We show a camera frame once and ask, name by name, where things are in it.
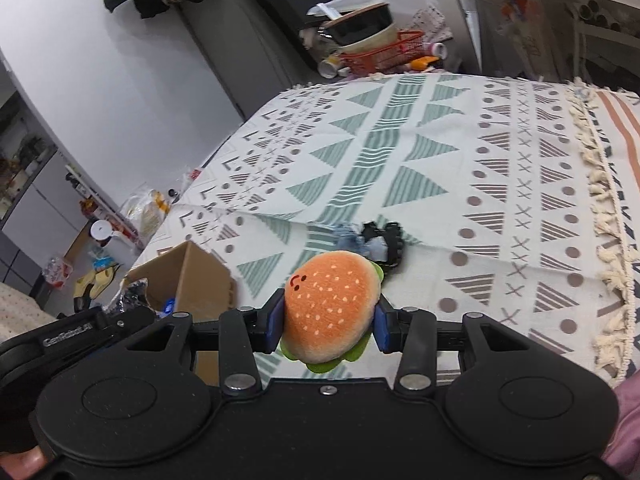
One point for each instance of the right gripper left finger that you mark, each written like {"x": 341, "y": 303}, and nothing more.
{"x": 236, "y": 336}

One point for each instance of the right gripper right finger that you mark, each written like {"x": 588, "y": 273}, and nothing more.
{"x": 419, "y": 337}

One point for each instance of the hamburger plush toy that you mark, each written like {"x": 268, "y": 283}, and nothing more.
{"x": 329, "y": 305}

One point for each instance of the black fabric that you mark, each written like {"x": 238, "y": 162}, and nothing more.
{"x": 131, "y": 295}

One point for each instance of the brown cardboard box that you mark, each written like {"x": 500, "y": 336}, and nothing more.
{"x": 198, "y": 281}

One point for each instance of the blue tissue pack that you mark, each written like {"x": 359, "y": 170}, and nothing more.
{"x": 168, "y": 307}

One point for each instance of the blue denim fabric patch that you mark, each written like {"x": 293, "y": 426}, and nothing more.
{"x": 382, "y": 245}

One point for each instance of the yellow white snack bag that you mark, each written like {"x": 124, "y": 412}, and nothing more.
{"x": 145, "y": 210}

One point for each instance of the white kettle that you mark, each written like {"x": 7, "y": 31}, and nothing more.
{"x": 101, "y": 231}

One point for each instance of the white red plastic bag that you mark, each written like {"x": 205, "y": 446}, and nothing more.
{"x": 189, "y": 177}

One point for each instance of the patterned white green blanket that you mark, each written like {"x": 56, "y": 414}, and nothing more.
{"x": 516, "y": 198}

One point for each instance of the red plastic basket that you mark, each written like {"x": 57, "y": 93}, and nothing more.
{"x": 408, "y": 46}

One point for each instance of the dark cabinet door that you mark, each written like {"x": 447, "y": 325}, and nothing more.
{"x": 254, "y": 47}

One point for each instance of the black and cream bowl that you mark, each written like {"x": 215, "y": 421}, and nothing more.
{"x": 363, "y": 30}

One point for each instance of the white desk with shelves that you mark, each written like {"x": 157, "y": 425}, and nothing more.
{"x": 549, "y": 40}

